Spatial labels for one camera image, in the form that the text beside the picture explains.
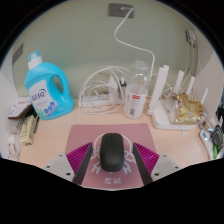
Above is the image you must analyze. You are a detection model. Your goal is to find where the black computer mouse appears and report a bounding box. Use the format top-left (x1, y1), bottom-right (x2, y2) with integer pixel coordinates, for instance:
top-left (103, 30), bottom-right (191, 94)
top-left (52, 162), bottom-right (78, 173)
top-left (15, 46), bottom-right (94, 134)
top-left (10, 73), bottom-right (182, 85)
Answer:
top-left (99, 132), bottom-right (125, 173)

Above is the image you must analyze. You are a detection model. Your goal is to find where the white power strip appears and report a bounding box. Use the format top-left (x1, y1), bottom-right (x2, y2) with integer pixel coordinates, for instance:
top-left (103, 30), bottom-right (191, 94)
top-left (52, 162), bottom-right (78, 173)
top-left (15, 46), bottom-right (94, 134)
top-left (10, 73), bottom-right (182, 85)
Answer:
top-left (78, 93), bottom-right (121, 108)

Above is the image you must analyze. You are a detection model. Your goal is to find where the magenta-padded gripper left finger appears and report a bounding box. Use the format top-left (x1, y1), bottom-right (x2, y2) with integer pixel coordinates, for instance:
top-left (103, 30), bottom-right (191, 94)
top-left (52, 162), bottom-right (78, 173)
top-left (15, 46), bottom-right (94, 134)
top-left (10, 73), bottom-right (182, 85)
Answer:
top-left (43, 142), bottom-right (95, 186)

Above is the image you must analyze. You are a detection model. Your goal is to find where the dark flat box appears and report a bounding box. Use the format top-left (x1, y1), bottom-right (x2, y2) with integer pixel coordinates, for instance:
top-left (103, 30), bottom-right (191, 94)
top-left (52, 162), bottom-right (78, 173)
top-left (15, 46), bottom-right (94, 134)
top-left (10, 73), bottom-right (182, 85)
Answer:
top-left (7, 96), bottom-right (34, 120)

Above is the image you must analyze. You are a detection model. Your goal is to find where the white coiled cable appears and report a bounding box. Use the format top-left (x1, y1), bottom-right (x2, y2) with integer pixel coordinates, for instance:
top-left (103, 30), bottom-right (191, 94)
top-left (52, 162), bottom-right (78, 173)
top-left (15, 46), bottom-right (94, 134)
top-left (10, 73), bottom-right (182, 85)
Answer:
top-left (77, 65), bottom-right (134, 116)

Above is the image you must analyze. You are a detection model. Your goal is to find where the clear plastic bottle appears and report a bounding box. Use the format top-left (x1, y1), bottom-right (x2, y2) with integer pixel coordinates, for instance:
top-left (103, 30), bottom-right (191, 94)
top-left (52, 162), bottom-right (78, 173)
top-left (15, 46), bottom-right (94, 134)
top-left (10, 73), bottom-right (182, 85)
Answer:
top-left (123, 59), bottom-right (149, 120)

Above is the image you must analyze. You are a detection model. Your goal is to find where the clear plastic bag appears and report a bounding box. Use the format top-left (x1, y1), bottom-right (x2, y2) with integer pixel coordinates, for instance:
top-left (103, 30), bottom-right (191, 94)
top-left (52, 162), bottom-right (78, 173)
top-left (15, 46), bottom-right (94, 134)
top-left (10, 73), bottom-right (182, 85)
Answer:
top-left (7, 119), bottom-right (23, 159)

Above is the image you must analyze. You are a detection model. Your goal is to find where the gold snack bag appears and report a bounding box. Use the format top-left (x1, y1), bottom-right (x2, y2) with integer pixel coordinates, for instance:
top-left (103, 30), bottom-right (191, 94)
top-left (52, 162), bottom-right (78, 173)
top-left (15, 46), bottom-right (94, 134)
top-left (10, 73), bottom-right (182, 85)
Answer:
top-left (171, 92), bottom-right (205, 126)

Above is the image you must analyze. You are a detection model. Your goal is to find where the grey blank wall plate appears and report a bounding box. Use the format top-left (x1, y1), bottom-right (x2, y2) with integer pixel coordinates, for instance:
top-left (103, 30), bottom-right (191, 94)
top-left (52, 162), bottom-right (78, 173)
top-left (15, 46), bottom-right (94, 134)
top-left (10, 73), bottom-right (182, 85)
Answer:
top-left (12, 43), bottom-right (25, 66)

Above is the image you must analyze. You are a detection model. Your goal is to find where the pink printed mouse pad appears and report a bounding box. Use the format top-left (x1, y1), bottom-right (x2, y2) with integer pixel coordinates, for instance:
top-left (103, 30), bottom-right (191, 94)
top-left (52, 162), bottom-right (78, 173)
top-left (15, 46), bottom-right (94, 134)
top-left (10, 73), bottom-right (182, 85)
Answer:
top-left (64, 123), bottom-right (158, 190)

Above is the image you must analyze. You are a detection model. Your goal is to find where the green pen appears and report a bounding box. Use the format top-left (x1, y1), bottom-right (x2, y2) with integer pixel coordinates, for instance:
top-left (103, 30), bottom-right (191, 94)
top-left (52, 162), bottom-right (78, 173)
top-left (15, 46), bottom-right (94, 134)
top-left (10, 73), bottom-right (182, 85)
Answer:
top-left (213, 144), bottom-right (220, 159)

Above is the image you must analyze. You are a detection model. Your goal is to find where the white router with antennas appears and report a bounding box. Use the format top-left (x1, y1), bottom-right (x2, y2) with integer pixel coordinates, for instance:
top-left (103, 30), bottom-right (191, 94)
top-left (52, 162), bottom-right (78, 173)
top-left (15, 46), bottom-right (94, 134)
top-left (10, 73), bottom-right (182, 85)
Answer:
top-left (147, 64), bottom-right (209, 131)

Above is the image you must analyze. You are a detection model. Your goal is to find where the white charger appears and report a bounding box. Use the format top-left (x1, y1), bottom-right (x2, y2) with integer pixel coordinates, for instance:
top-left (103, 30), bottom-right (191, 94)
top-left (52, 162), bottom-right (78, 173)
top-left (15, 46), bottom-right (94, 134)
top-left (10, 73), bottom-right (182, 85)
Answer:
top-left (108, 74), bottom-right (120, 101)

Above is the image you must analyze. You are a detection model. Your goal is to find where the black pouch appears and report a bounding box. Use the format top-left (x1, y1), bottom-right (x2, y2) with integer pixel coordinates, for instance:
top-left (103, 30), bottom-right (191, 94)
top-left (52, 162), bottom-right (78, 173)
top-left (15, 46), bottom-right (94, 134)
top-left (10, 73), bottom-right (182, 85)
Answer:
top-left (209, 124), bottom-right (224, 148)

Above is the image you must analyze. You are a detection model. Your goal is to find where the white remote control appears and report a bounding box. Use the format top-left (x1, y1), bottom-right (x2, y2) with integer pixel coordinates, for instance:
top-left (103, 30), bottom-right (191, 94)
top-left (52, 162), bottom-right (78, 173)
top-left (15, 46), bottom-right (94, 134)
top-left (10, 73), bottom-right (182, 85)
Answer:
top-left (199, 129), bottom-right (214, 160)

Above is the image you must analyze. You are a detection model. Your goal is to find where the wall socket with plug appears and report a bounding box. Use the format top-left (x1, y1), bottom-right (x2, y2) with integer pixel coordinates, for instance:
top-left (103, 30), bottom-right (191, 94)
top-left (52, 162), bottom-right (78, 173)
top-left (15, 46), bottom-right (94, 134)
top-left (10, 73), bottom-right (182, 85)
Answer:
top-left (185, 28), bottom-right (198, 48)

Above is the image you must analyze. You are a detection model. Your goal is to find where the blue detergent bottle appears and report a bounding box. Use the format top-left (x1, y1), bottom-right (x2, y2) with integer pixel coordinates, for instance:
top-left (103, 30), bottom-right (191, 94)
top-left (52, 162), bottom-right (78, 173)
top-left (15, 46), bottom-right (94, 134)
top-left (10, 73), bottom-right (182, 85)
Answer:
top-left (23, 49), bottom-right (75, 121)

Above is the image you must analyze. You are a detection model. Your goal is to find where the yellowish packet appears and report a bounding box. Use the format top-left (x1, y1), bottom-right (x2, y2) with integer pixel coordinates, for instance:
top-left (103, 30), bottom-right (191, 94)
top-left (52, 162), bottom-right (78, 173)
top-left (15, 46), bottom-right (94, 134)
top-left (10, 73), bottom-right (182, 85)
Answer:
top-left (19, 114), bottom-right (37, 146)

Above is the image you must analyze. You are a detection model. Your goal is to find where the white wall cable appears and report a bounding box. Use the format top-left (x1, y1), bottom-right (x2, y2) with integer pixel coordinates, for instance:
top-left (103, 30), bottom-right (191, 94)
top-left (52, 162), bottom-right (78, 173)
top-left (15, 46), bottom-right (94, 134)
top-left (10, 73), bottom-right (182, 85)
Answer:
top-left (113, 6), bottom-right (156, 84)

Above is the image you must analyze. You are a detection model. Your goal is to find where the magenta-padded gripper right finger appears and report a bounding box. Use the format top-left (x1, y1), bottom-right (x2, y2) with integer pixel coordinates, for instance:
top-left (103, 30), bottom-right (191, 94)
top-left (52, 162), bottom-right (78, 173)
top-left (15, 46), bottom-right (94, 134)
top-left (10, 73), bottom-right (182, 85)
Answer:
top-left (132, 142), bottom-right (182, 186)

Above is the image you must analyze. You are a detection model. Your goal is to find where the grey wall outlet plate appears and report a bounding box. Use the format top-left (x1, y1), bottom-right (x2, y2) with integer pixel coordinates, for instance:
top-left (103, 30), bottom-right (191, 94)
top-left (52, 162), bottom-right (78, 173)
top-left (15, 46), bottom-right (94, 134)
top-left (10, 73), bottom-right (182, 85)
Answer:
top-left (108, 2), bottom-right (135, 19)

